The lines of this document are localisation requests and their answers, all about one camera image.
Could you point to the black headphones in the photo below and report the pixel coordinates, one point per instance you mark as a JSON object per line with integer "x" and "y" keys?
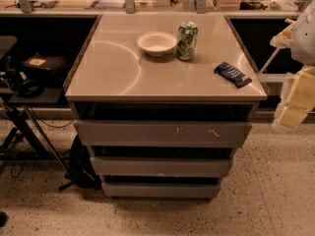
{"x": 26, "y": 88}

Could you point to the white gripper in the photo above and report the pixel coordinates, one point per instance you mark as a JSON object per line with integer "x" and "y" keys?
{"x": 305, "y": 38}

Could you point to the black stand with legs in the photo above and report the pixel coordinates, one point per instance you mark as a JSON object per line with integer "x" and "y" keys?
{"x": 7, "y": 42}

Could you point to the dark blue snack packet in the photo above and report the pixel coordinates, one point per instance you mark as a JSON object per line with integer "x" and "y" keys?
{"x": 232, "y": 74}

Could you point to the grey bottom drawer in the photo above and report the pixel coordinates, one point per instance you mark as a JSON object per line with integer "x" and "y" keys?
{"x": 161, "y": 191}

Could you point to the grey middle drawer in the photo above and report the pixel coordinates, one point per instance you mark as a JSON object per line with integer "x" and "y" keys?
{"x": 160, "y": 167}

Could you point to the grey top drawer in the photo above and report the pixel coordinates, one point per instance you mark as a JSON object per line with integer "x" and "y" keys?
{"x": 165, "y": 134}

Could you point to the green soda can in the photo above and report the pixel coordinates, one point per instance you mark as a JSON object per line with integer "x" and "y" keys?
{"x": 187, "y": 40}

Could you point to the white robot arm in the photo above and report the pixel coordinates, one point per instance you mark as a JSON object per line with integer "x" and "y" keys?
{"x": 302, "y": 50}

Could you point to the grey drawer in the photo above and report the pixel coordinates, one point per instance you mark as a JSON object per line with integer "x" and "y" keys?
{"x": 161, "y": 191}
{"x": 160, "y": 167}
{"x": 165, "y": 134}

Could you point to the grey drawer cabinet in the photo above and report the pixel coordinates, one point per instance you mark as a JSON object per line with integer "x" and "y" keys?
{"x": 115, "y": 80}

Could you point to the black box with label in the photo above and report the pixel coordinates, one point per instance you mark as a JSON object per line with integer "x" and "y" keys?
{"x": 49, "y": 69}

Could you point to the white leaning pole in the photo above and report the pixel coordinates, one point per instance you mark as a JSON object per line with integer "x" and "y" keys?
{"x": 269, "y": 61}

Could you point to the white bowl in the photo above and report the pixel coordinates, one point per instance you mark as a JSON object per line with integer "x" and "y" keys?
{"x": 157, "y": 43}

